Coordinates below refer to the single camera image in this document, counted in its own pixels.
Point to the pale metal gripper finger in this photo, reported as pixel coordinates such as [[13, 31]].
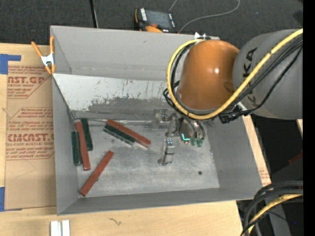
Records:
[[157, 119], [168, 151]]

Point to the grey metal bin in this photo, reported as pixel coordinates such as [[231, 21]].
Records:
[[147, 166]]

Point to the red-brown flat block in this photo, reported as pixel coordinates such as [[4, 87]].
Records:
[[130, 133], [97, 172], [82, 145]]

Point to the dark green flat block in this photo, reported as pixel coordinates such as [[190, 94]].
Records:
[[87, 134], [118, 134], [76, 147]]

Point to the brown cardboard board, red print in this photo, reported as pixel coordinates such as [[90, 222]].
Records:
[[27, 131]]

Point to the black cylinder on white bracket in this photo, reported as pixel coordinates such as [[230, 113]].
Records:
[[230, 117]]

